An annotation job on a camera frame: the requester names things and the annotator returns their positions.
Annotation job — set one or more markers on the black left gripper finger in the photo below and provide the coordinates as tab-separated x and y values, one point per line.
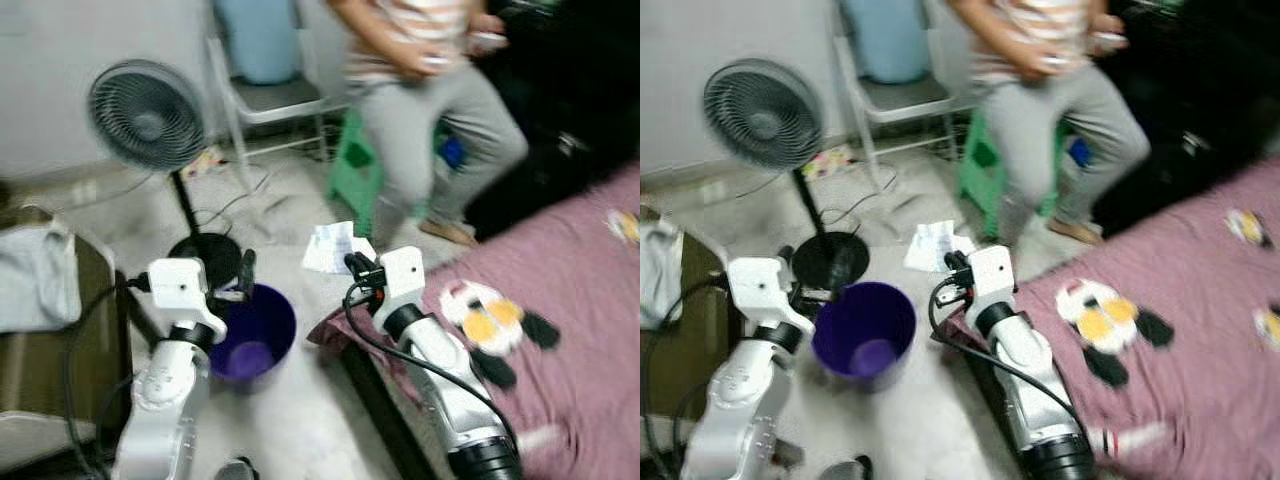
836	272
246	270

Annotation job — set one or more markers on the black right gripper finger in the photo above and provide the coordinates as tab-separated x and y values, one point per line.
355	262
957	262

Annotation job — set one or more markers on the white handheld controller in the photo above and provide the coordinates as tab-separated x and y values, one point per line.
1112	39
1057	62
490	40

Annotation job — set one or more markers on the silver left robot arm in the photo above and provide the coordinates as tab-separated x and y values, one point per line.
165	400
745	400

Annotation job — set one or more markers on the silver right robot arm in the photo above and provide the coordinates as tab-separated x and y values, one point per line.
1035	380
450	380

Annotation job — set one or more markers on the person's right forearm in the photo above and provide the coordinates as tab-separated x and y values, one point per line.
990	25
365	25

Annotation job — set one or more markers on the person's right hand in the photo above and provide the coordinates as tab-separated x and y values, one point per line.
1040	62
415	62

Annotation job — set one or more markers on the person's left hand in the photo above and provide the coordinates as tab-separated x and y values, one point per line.
485	28
1108	25

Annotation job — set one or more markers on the white printed paper bag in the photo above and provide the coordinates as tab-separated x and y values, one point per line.
335	248
935	245

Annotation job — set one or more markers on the purple plastic bucket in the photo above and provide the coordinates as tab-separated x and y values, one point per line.
265	320
880	315

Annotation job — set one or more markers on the green plastic stool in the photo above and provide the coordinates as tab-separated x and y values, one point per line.
355	170
985	165

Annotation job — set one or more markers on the small colourful toy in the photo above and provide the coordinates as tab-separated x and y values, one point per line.
205	162
828	162

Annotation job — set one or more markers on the small blue object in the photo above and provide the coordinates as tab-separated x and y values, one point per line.
452	152
1078	152

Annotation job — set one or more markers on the person in striped shirt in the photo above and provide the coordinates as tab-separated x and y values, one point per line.
420	130
1050	130

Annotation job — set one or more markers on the grey cloth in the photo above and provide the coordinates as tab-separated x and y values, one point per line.
40	280
658	275

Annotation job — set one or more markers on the white metal chair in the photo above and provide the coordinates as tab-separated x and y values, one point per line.
900	95
270	100

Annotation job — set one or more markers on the grey standing fan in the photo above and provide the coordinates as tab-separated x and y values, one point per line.
760	115
145	115

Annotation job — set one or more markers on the brown cabinet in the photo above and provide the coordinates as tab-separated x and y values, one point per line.
660	390
40	370

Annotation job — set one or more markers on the pink mouse-print blanket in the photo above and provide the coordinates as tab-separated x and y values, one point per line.
1200	380
580	330

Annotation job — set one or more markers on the light blue water jug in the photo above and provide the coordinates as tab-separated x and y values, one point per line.
255	40
885	40

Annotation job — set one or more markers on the large black bag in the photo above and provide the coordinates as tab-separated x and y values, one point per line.
1200	90
570	100

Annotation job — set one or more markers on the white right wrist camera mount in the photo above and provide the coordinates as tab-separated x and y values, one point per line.
405	275
990	272

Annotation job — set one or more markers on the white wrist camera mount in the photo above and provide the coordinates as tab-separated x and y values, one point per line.
758	285
180	285
990	272
405	275

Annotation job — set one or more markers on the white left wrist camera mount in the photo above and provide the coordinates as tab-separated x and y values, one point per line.
180	285
758	285

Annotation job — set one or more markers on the dark bed frame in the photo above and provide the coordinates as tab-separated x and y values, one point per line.
385	420

